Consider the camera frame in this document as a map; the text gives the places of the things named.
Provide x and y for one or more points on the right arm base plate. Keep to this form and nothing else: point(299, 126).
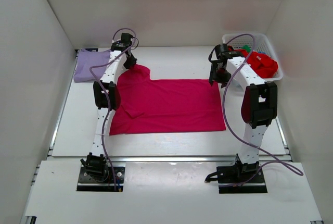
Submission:
point(231, 181)

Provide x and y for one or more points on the green cloth in basket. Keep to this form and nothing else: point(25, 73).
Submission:
point(246, 48)

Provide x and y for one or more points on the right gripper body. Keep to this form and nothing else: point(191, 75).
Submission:
point(219, 75)

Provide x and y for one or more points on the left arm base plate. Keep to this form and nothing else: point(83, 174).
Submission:
point(107, 182)

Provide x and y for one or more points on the white plastic basket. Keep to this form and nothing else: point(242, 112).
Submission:
point(257, 42)

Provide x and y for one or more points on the pink t-shirt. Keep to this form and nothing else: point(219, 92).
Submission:
point(166, 105)

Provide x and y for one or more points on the folded lilac t-shirt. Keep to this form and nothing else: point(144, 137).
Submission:
point(87, 59)

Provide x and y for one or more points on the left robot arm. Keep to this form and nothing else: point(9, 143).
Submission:
point(98, 164)

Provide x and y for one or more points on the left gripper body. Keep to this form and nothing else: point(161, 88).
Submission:
point(130, 62)

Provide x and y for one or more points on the red cloth in basket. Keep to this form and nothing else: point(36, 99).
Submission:
point(263, 65)

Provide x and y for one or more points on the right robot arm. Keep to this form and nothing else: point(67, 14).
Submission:
point(259, 108)

